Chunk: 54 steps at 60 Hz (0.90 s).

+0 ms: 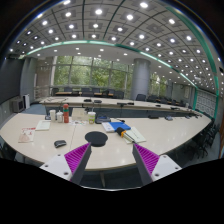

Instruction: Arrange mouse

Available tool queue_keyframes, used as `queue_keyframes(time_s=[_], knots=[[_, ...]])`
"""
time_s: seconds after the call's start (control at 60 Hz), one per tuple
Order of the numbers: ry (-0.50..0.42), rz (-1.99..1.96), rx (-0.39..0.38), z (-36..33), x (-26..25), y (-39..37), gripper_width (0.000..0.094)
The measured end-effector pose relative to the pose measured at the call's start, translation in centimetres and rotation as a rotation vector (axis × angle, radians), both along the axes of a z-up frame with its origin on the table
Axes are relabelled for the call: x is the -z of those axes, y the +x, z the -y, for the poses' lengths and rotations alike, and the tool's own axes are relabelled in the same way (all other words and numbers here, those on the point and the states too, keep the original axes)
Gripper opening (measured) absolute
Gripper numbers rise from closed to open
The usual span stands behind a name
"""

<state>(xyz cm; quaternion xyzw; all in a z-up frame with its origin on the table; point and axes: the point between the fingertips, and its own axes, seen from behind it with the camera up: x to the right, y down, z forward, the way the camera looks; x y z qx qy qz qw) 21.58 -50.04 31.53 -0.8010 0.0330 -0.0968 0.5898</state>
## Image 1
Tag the red and white booklet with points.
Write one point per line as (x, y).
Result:
(26, 135)

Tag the green-sleeved paper cup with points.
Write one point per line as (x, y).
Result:
(91, 117)

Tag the open notebook with pen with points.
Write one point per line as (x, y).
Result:
(133, 135)

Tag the white notepad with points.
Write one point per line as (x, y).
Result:
(43, 125)

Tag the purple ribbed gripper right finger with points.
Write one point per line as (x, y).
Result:
(151, 166)

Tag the grey round pillar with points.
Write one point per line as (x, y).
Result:
(140, 77)

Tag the dark tray with items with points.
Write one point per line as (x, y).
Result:
(102, 119)

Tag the black computer mouse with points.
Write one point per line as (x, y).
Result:
(59, 143)

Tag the red thermos bottle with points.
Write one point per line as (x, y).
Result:
(66, 113)

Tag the grey box on floor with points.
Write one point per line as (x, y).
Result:
(18, 105)

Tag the blue folder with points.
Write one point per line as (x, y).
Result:
(116, 125)

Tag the white book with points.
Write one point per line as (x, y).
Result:
(107, 126)

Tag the white paper cup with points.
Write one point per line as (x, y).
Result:
(52, 115)

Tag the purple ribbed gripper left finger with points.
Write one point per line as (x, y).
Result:
(69, 166)

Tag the white lidded jar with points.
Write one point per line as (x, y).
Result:
(59, 116)

